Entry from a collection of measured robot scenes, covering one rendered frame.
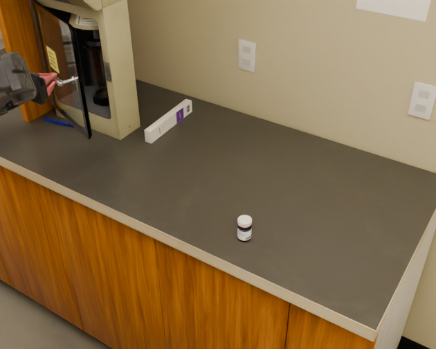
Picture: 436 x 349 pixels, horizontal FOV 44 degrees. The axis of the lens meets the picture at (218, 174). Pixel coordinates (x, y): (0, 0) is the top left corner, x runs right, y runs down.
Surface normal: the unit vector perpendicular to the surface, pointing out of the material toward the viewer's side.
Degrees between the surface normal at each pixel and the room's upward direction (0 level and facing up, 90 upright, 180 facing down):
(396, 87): 90
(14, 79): 58
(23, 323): 0
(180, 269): 90
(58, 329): 0
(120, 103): 90
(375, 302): 0
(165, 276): 90
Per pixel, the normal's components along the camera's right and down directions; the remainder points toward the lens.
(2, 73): 0.39, 0.01
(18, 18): 0.84, 0.32
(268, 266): -0.01, -0.81
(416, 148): -0.54, 0.51
